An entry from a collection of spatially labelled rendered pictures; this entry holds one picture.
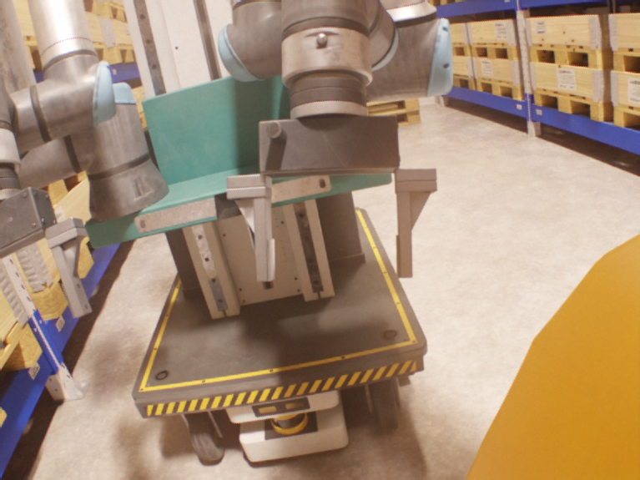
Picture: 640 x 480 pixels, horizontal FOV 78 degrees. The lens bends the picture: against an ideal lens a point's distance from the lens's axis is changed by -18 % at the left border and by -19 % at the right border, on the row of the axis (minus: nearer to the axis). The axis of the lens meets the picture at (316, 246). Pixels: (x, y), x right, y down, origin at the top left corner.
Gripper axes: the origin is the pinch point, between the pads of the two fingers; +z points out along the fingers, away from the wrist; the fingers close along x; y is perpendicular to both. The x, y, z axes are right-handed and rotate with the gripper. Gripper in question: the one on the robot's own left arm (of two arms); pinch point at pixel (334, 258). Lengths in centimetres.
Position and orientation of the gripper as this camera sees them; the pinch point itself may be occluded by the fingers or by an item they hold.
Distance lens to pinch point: 45.7
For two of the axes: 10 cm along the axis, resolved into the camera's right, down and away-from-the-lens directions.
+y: -1.1, 0.3, -9.9
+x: 9.9, -0.3, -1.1
